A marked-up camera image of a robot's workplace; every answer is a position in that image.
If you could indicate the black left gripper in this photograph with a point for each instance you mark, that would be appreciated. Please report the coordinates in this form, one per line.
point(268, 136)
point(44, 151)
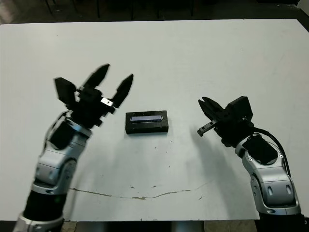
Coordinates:
point(89, 108)

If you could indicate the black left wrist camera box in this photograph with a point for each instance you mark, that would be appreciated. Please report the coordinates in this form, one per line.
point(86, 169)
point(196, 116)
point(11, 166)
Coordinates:
point(64, 90)

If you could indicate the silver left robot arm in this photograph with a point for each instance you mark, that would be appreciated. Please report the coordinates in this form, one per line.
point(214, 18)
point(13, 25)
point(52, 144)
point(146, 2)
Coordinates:
point(58, 164)

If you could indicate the black box lid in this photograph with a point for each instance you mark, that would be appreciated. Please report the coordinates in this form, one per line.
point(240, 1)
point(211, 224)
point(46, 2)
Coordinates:
point(144, 128)

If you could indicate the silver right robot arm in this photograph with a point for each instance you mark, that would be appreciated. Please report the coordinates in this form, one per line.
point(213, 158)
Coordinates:
point(270, 183)

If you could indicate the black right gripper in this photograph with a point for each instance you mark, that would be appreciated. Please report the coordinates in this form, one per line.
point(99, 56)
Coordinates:
point(234, 130)

